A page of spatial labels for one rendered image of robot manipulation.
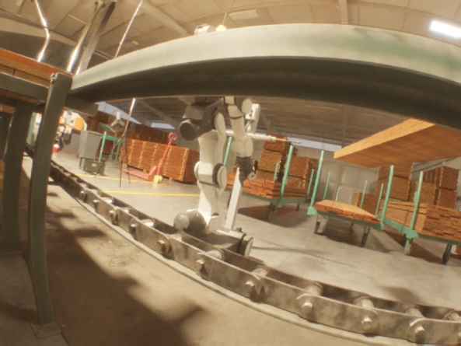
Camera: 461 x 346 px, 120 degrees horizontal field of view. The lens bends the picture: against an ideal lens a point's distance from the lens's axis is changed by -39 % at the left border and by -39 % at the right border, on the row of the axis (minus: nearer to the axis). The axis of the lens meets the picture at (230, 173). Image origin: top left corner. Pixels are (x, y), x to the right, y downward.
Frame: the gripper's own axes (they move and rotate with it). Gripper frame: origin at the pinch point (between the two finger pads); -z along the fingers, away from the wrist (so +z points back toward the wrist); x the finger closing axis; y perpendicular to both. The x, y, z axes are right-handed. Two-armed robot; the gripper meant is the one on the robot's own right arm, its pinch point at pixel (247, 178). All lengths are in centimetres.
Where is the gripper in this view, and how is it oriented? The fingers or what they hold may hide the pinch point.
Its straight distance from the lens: 139.6
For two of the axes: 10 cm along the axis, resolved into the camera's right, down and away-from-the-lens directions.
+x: 6.7, -5.6, 4.8
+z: -1.8, -7.5, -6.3
